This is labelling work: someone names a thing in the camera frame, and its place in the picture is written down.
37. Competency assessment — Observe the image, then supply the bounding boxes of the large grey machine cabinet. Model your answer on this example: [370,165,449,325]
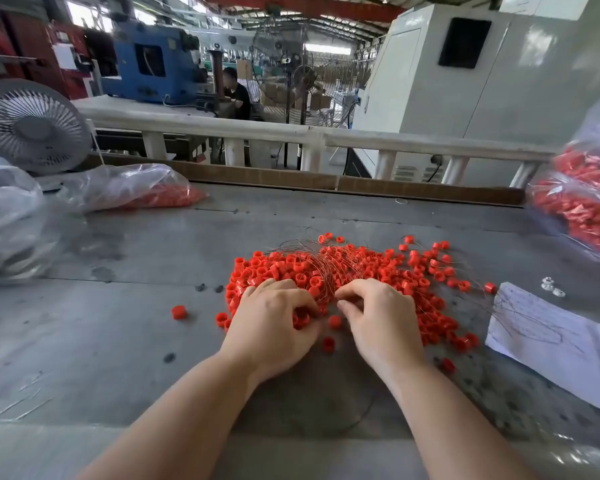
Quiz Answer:
[350,0,600,188]

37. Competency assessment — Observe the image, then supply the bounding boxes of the clear bag with red pieces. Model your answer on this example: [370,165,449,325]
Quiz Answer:
[58,163,209,214]

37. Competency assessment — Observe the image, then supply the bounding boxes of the black pedestal fan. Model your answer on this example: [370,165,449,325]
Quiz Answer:
[285,63,321,171]

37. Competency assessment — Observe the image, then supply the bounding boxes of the brown wooden board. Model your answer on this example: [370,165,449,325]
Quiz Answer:
[80,155,526,207]

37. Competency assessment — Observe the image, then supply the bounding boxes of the white metal railing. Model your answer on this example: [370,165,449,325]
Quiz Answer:
[75,95,561,191]

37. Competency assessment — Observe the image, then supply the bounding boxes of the white paper sheet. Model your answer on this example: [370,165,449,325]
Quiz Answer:
[484,281,600,418]

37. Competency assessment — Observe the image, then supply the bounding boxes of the bundle of thin metal wires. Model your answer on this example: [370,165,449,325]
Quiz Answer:
[268,237,386,296]

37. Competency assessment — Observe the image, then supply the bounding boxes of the pile of red plastic rings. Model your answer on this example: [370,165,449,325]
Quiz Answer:
[215,231,501,376]

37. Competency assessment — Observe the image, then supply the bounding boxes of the large clear bag red pieces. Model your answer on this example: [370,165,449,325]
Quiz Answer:
[525,89,600,264]

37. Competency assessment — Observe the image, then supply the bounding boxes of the person's right forearm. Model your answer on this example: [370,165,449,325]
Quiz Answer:
[383,357,538,480]

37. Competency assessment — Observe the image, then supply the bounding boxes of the person's right hand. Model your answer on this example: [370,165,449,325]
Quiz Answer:
[334,277,426,381]

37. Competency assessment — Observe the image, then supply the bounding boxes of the crumpled clear plastic bag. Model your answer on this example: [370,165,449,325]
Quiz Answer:
[0,149,56,286]

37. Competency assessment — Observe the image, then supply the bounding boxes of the person's left hand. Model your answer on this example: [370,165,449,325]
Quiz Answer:
[218,277,323,386]

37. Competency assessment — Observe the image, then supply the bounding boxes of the person's left forearm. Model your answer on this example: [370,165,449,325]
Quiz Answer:
[78,349,259,480]

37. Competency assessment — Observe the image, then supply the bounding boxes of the white desk fan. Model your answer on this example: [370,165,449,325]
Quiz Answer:
[0,77,93,177]

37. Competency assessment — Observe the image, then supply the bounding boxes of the red industrial machine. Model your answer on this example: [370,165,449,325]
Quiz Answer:
[0,9,93,101]

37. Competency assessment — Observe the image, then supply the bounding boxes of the blue industrial machine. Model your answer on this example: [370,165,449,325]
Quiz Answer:
[102,17,206,106]

